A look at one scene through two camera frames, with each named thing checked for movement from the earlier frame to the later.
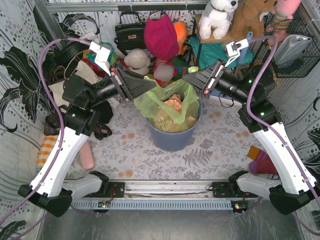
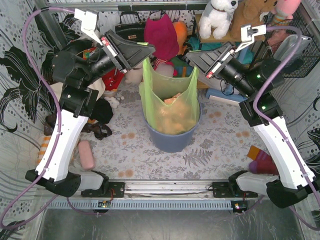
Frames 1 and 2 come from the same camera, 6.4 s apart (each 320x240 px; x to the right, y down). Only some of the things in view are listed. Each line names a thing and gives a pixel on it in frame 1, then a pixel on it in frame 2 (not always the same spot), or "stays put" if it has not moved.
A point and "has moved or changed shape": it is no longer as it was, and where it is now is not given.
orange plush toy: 181,29 stays put
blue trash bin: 174,142 stays put
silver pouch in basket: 289,48 stays put
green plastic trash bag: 171,108 has moved or changed shape
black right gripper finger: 199,79 to 205,60
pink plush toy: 285,9 stays put
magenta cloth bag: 161,37 stays put
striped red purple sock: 262,162 stays put
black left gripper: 119,84 to 114,55
